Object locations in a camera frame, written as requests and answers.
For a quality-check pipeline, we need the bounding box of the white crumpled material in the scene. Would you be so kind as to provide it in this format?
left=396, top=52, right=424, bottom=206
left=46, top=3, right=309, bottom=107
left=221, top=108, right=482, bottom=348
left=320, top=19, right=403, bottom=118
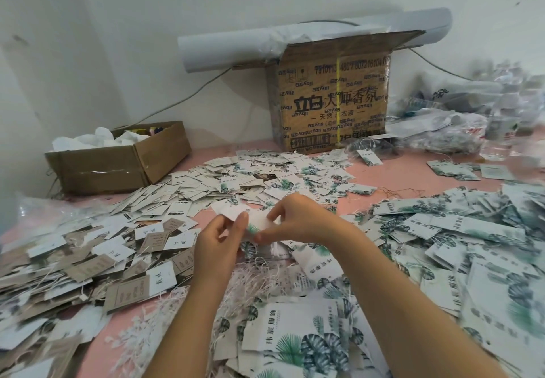
left=51, top=125, right=151, bottom=152

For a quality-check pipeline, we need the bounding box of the pile of green leaf tags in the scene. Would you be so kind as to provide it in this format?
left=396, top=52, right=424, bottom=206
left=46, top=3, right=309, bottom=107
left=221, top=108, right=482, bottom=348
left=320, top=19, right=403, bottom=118
left=211, top=186, right=545, bottom=378

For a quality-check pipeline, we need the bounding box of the pile of brown white tags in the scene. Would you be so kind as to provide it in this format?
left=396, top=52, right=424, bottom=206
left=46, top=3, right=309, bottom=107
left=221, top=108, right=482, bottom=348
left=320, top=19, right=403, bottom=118
left=0, top=203, right=201, bottom=378

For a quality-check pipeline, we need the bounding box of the small open cardboard box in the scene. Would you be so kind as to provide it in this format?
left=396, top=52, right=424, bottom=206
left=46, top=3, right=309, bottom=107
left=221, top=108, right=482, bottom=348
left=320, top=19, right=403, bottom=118
left=44, top=120, right=192, bottom=196

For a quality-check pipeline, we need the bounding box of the person's left hand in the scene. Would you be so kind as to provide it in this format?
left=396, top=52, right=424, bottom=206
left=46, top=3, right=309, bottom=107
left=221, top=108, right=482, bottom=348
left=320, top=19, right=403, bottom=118
left=193, top=211, right=250, bottom=293

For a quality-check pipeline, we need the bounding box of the heap of clear plastic bags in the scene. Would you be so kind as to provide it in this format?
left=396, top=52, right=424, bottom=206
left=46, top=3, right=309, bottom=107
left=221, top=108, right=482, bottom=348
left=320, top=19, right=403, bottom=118
left=383, top=62, right=545, bottom=166

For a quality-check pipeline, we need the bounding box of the single white leaf print tag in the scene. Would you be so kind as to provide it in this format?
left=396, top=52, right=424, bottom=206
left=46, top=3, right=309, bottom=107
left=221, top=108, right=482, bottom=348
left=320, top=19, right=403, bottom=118
left=211, top=199, right=282, bottom=237

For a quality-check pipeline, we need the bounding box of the heap of small tags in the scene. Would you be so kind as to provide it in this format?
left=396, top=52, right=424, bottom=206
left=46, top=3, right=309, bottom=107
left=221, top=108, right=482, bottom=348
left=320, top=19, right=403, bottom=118
left=102, top=149, right=378, bottom=221

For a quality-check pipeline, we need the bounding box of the pile of white strings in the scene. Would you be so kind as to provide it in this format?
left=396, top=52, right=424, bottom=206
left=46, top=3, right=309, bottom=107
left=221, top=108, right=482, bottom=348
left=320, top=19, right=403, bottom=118
left=111, top=254, right=299, bottom=378

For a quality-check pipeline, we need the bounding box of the person's left forearm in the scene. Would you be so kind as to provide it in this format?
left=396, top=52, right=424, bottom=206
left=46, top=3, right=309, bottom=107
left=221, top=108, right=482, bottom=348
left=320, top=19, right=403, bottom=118
left=143, top=280, right=231, bottom=378

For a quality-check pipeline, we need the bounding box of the white roll in plastic wrap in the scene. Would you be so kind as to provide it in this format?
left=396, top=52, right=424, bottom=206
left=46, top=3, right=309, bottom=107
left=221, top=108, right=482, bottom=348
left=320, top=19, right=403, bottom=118
left=178, top=7, right=453, bottom=73

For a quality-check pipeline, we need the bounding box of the black cable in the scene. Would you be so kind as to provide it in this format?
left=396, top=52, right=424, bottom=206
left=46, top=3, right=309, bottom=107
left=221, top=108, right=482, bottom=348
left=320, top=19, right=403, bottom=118
left=123, top=67, right=233, bottom=128

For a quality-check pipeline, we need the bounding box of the person's right hand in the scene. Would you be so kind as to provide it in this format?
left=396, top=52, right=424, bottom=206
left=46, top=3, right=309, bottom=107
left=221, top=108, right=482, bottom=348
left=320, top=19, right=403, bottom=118
left=255, top=192, right=359, bottom=251

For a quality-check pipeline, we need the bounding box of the person's right forearm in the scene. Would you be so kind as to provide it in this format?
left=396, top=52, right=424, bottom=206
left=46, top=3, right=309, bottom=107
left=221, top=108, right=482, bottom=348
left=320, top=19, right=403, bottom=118
left=328, top=224, right=508, bottom=378

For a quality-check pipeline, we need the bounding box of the large printed cardboard box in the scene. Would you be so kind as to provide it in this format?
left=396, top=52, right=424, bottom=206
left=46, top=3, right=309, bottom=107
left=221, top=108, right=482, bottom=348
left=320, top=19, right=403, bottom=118
left=266, top=30, right=425, bottom=154

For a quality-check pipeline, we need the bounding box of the clear plastic bag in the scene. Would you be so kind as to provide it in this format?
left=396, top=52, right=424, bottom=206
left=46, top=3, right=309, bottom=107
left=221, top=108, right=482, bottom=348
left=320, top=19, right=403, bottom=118
left=12, top=195, right=82, bottom=232

